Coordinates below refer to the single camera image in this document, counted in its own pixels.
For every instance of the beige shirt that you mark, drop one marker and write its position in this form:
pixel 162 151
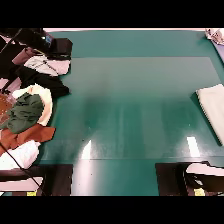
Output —
pixel 213 106

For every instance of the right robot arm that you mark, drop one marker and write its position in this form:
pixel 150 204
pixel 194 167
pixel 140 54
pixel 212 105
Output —
pixel 206 168

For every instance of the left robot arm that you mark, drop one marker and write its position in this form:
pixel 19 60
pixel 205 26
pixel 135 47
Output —
pixel 20 183

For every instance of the red-brown garment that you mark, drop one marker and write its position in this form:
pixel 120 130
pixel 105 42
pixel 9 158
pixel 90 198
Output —
pixel 36 133

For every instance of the dark green garment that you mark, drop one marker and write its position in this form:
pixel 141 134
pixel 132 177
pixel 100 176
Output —
pixel 25 113

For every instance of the white garment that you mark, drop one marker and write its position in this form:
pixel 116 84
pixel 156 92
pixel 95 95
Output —
pixel 21 155
pixel 216 35

